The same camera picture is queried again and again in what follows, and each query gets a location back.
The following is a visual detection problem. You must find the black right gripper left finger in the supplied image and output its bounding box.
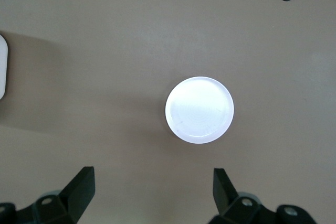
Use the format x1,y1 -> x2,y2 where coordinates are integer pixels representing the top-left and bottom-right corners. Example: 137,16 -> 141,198
0,166 -> 96,224

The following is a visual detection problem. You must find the pink round plate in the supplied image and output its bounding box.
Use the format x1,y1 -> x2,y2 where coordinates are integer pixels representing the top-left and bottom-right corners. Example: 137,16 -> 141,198
164,76 -> 235,145

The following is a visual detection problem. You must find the white lidded container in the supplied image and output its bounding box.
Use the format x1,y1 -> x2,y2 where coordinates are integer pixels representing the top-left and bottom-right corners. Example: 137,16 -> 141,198
0,34 -> 9,100

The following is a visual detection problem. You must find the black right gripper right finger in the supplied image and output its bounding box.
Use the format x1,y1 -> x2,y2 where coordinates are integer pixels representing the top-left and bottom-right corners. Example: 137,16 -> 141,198
209,167 -> 316,224

